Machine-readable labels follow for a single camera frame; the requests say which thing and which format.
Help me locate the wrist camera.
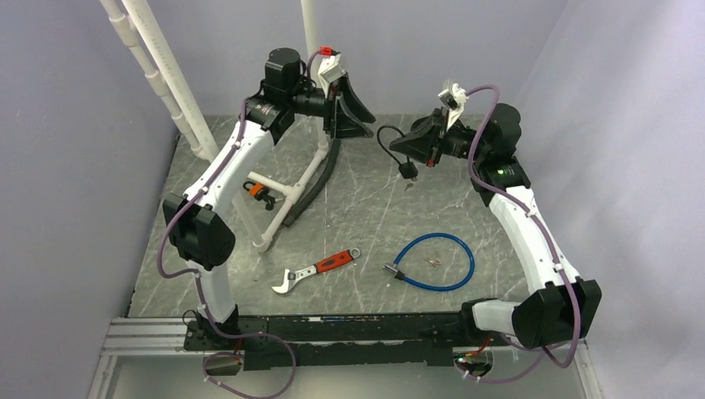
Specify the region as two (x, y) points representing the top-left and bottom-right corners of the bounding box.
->
(318, 46), (348, 94)
(438, 79), (468, 130)

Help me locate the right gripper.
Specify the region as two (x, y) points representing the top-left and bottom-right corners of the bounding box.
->
(390, 106), (490, 167)

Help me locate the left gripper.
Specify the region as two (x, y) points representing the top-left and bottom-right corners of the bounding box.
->
(288, 73), (376, 141)

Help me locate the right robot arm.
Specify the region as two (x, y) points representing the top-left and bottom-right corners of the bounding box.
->
(389, 103), (602, 350)

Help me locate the white PVC pipe frame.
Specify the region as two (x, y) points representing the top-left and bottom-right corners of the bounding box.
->
(101, 0), (330, 254)

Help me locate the black corrugated hose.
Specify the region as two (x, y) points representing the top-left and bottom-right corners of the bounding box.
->
(282, 137), (343, 229)

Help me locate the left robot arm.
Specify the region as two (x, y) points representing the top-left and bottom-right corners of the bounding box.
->
(156, 47), (376, 349)

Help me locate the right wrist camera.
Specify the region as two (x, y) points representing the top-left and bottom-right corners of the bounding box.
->
(438, 79), (468, 130)

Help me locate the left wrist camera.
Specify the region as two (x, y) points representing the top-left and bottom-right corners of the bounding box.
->
(318, 46), (348, 94)

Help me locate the red handled adjustable wrench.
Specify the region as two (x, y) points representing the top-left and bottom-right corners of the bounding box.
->
(271, 248), (362, 295)

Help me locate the black USB cable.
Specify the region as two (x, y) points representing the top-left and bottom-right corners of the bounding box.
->
(376, 125), (420, 180)

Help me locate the aluminium rail frame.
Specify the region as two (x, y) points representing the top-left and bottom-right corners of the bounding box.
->
(87, 318), (186, 398)

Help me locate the blue cable lock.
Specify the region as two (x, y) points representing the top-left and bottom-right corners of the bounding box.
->
(382, 232), (476, 293)

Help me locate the orange black padlock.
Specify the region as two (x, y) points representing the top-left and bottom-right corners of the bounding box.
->
(243, 180), (270, 200)

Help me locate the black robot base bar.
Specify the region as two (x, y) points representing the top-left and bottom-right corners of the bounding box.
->
(183, 311), (510, 371)

